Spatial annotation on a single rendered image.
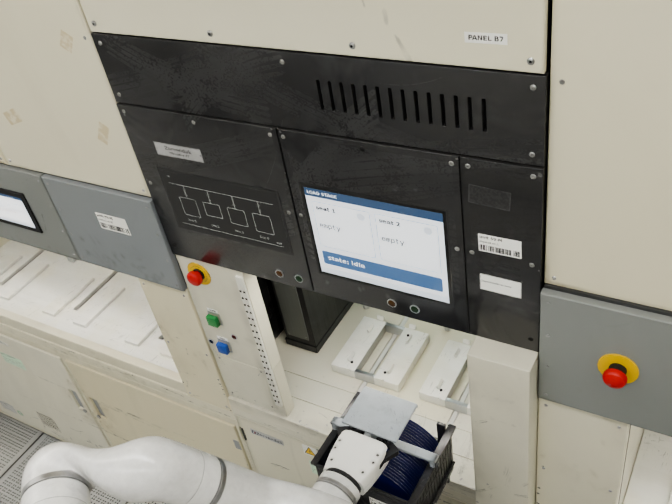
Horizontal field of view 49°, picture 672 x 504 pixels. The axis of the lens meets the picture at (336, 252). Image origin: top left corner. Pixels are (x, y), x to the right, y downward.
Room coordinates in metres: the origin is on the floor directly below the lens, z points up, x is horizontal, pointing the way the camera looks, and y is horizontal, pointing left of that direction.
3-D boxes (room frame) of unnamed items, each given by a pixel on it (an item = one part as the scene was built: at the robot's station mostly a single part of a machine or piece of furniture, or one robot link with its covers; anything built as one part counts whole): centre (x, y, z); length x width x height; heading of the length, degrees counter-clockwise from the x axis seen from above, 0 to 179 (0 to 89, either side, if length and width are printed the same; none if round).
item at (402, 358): (1.46, -0.07, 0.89); 0.22 x 0.21 x 0.04; 144
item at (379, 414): (0.94, -0.02, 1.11); 0.24 x 0.20 x 0.32; 53
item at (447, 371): (1.30, -0.29, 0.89); 0.22 x 0.21 x 0.04; 144
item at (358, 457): (0.85, 0.05, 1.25); 0.11 x 0.10 x 0.07; 143
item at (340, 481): (0.80, 0.08, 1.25); 0.09 x 0.03 x 0.08; 53
